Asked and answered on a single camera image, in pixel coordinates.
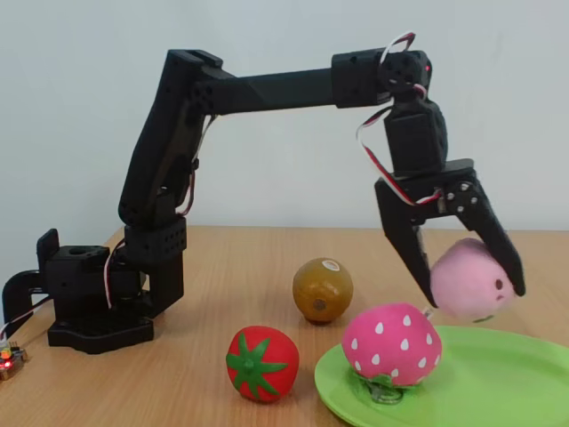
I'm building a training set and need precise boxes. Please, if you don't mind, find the light pink plush peach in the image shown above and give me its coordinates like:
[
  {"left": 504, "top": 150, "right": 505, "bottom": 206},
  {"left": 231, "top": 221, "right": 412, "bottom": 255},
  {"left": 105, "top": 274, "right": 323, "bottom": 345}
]
[{"left": 429, "top": 238, "right": 519, "bottom": 325}]

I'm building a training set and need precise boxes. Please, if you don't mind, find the green plastic plate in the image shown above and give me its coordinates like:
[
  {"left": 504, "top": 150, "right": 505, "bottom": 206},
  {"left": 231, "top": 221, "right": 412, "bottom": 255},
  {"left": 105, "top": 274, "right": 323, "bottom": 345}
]
[{"left": 314, "top": 325, "right": 569, "bottom": 427}]

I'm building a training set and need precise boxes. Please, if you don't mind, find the brown kiwi with sticker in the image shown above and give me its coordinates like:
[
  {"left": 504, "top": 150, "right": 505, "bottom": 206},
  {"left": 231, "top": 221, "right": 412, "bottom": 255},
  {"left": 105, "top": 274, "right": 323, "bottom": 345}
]
[{"left": 292, "top": 257, "right": 355, "bottom": 325}]

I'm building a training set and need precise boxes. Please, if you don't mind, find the pink plush strawberry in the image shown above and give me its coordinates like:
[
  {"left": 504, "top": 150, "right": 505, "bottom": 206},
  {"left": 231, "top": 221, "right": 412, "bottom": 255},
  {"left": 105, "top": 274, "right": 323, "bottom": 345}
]
[{"left": 341, "top": 302, "right": 445, "bottom": 404}]

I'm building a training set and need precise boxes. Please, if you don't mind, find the red toy tomato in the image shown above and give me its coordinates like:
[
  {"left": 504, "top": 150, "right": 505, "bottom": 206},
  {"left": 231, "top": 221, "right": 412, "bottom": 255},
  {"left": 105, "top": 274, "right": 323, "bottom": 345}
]
[{"left": 225, "top": 325, "right": 301, "bottom": 404}]

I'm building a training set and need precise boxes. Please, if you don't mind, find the black table clamp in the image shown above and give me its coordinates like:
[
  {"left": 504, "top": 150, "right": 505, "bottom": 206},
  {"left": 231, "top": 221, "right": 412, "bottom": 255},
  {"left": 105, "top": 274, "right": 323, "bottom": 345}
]
[{"left": 2, "top": 269, "right": 57, "bottom": 333}]

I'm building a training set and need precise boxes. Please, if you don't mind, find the small controller circuit board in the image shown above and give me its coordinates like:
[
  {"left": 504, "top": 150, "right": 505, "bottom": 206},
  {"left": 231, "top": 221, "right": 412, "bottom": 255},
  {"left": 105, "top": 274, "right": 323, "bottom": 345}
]
[{"left": 0, "top": 341, "right": 28, "bottom": 382}]

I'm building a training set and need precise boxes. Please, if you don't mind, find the white red gripper servo cable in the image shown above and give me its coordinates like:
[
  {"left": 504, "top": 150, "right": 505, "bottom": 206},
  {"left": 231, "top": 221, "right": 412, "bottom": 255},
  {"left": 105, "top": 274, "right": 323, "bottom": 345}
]
[{"left": 357, "top": 104, "right": 444, "bottom": 208}]

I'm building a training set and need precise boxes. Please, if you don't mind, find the white red wrist servo cable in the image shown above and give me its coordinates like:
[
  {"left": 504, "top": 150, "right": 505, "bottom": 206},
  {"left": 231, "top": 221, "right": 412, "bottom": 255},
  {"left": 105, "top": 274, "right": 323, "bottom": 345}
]
[{"left": 380, "top": 31, "right": 418, "bottom": 61}]

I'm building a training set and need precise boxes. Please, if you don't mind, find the white red elbow servo cable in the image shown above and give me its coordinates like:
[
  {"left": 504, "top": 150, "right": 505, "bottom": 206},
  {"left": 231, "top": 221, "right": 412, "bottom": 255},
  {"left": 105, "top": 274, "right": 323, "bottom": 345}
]
[{"left": 180, "top": 113, "right": 218, "bottom": 218}]

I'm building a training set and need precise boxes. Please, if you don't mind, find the white red base servo cable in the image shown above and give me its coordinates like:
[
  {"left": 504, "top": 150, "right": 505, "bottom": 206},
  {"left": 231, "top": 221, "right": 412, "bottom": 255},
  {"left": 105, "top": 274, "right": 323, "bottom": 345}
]
[{"left": 102, "top": 238, "right": 129, "bottom": 309}]

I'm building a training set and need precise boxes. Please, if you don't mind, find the white red board cable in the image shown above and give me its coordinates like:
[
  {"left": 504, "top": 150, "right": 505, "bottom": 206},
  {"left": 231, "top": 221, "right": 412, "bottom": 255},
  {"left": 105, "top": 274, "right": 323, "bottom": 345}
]
[{"left": 0, "top": 295, "right": 54, "bottom": 343}]

